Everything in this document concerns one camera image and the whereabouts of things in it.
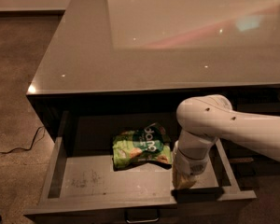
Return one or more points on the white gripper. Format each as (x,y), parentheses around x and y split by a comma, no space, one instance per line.
(190,164)

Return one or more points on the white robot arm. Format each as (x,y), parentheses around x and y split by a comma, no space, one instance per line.
(206,119)

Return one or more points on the green snack bag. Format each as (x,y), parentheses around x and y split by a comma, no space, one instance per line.
(150,144)

